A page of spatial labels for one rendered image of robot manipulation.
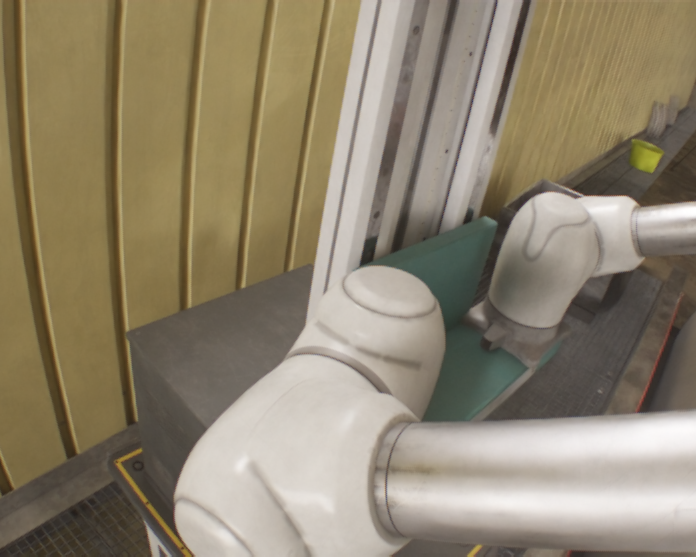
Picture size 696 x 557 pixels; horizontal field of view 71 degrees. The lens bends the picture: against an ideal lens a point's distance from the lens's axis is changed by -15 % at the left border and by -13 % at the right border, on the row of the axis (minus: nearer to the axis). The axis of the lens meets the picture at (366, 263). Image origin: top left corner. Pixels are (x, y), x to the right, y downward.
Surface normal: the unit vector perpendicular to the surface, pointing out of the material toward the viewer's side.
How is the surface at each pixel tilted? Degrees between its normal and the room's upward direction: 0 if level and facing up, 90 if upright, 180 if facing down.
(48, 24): 90
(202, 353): 0
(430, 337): 61
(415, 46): 90
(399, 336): 51
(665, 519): 79
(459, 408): 0
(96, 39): 90
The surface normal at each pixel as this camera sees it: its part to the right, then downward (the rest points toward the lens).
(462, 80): 0.72, 0.47
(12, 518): 0.18, -0.84
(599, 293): -0.56, 0.33
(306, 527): -0.25, 0.25
